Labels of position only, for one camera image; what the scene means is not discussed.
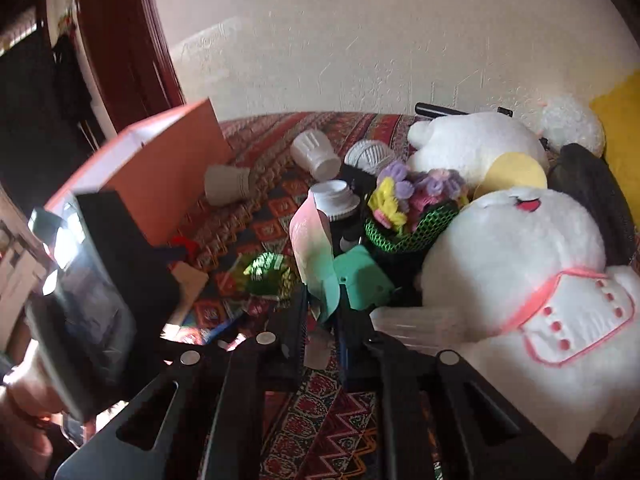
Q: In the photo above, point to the white lidded plastic jar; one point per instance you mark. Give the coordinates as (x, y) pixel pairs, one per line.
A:
(334, 199)

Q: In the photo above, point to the small white fluffy plush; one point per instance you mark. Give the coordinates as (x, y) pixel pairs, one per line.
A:
(572, 125)

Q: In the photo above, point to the brown paper tag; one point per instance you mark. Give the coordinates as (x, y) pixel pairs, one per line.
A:
(190, 282)

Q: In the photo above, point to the dark curtain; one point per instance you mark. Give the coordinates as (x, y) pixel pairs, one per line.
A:
(25, 125)

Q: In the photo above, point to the orange cardboard box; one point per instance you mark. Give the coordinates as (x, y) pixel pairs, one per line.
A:
(165, 175)

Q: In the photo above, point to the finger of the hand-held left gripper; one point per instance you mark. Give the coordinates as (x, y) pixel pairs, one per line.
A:
(165, 270)

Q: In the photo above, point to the yellow pillow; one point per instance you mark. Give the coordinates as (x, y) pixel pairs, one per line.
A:
(622, 125)

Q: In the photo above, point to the white paper cup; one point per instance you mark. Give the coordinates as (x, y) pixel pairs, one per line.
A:
(227, 185)

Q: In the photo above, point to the hanging black clothes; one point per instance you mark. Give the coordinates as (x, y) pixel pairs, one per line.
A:
(72, 80)

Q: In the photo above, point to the white ribbed cup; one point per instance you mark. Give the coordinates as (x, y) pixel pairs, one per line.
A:
(315, 152)

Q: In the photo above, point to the person's left hand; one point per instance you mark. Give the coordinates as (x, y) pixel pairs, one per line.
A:
(30, 385)

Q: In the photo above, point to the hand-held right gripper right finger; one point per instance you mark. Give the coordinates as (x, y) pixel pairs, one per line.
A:
(343, 340)

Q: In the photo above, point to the pipe cleaner flower bouquet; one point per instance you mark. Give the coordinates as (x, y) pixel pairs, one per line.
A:
(415, 205)

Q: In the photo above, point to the white plush with pink bib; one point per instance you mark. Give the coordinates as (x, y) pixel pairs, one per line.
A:
(520, 260)

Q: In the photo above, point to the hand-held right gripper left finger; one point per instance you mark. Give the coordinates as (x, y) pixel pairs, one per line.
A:
(299, 330)

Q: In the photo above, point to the white plush with yellow patch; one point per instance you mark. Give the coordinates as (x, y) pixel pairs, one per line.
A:
(475, 145)

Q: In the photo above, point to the patterned red blanket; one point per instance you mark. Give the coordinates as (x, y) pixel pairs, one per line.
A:
(280, 210)

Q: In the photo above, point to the shiny green packet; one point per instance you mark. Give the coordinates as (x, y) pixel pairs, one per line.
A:
(262, 272)

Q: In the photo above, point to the red wooden door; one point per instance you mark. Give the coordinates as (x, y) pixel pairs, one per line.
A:
(130, 45)

